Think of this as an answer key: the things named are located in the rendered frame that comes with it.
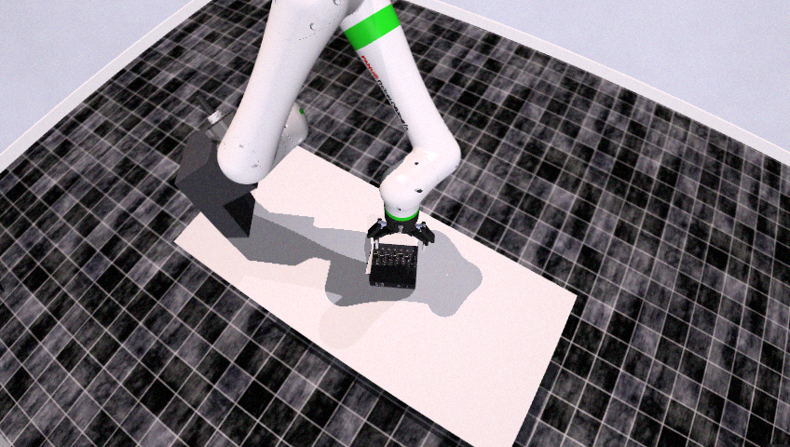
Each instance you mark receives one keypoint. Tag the black lighting desk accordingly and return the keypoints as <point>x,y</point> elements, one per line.
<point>394,266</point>

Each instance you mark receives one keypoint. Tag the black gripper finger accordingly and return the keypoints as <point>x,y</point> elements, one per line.
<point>378,230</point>
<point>423,233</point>

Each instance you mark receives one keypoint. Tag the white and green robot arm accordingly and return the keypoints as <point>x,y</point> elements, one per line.
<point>296,33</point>

